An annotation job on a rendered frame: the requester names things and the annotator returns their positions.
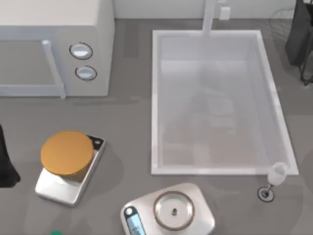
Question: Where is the white sink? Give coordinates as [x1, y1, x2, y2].
[151, 29, 299, 176]

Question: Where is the small microwave knob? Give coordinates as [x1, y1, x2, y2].
[74, 65, 98, 81]

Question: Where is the silver scale with round plate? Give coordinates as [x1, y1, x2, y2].
[120, 183, 216, 235]

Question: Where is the orange round block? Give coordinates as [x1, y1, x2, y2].
[40, 130, 95, 184]

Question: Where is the large microwave knob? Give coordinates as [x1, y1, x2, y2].
[69, 42, 93, 60]

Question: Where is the flat silver kitchen scale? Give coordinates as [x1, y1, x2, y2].
[34, 134, 107, 206]

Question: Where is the tall white tap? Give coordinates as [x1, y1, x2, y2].
[201, 0, 227, 38]

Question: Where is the white wine glass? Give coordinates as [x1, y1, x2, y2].
[257, 162, 290, 203]

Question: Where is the pale microwave oven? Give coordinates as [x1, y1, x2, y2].
[0, 0, 115, 98]

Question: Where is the microwave door handle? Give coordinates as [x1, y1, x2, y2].
[41, 40, 66, 100]

